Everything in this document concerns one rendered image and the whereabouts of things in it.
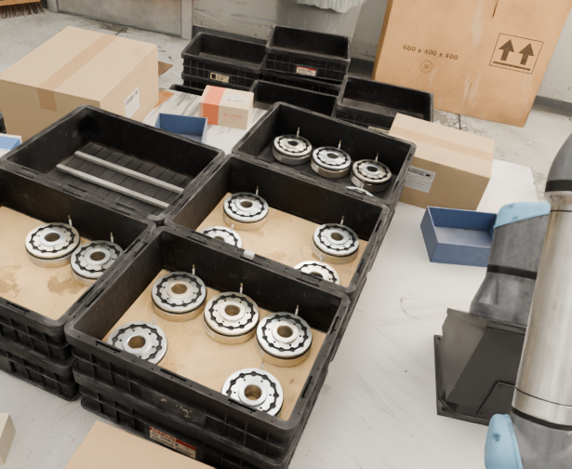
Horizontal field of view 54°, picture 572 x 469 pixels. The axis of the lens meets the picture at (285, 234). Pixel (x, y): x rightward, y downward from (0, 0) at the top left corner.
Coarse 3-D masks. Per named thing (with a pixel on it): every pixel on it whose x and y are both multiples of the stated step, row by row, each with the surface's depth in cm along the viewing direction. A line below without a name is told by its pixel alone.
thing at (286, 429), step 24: (144, 240) 105; (192, 240) 107; (264, 264) 105; (312, 288) 102; (72, 336) 87; (336, 336) 96; (120, 360) 86; (144, 360) 86; (168, 384) 85; (192, 384) 84; (312, 384) 86; (216, 408) 83; (240, 408) 82; (288, 432) 81
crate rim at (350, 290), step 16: (224, 160) 128; (240, 160) 130; (208, 176) 123; (288, 176) 127; (192, 192) 118; (336, 192) 125; (176, 208) 113; (384, 208) 122; (176, 224) 110; (208, 240) 108; (368, 240) 114; (256, 256) 106; (368, 256) 110; (304, 272) 104; (336, 288) 102; (352, 288) 103
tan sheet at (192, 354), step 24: (144, 312) 105; (264, 312) 109; (168, 336) 102; (192, 336) 102; (168, 360) 98; (192, 360) 99; (216, 360) 99; (240, 360) 100; (264, 360) 101; (312, 360) 102; (216, 384) 96; (288, 384) 97; (288, 408) 94
